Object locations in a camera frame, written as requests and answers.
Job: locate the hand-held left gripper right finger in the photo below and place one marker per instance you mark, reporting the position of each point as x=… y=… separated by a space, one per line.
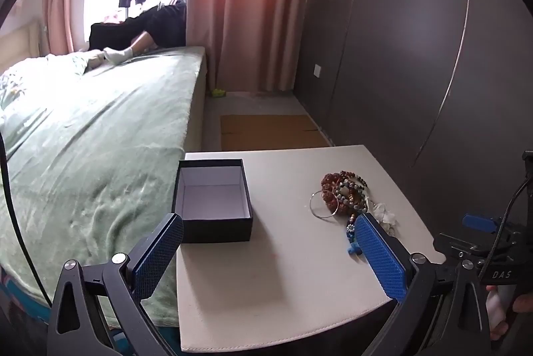
x=383 y=260

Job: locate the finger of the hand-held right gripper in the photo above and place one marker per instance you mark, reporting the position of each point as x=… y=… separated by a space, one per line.
x=479 y=222

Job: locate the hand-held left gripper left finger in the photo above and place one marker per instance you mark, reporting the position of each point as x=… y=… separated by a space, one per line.
x=160 y=252

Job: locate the black jewelry box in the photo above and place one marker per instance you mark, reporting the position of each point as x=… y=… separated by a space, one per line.
x=214 y=200

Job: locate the silver bangle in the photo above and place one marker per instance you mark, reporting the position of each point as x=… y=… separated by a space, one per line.
x=324 y=206

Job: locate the person's right hand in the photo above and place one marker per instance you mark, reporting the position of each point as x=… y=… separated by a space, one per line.
x=496 y=312

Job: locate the white side table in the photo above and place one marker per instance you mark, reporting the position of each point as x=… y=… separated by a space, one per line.
x=300 y=281

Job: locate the bed with green blanket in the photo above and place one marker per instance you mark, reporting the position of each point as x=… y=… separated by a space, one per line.
x=104 y=139

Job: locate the brown cardboard sheet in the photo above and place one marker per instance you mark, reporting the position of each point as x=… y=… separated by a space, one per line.
x=270 y=131

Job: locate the yellow-green toy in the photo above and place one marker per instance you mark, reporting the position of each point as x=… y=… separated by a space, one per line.
x=218 y=93

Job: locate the floral quilt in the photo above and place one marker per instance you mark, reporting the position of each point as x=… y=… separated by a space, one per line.
x=9 y=87

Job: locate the beige headboard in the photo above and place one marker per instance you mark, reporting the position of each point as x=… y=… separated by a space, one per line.
x=21 y=43

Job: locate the wide pink curtain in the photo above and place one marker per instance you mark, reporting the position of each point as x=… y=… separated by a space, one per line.
x=250 y=6

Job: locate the white wall socket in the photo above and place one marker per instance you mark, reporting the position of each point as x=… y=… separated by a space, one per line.
x=317 y=71

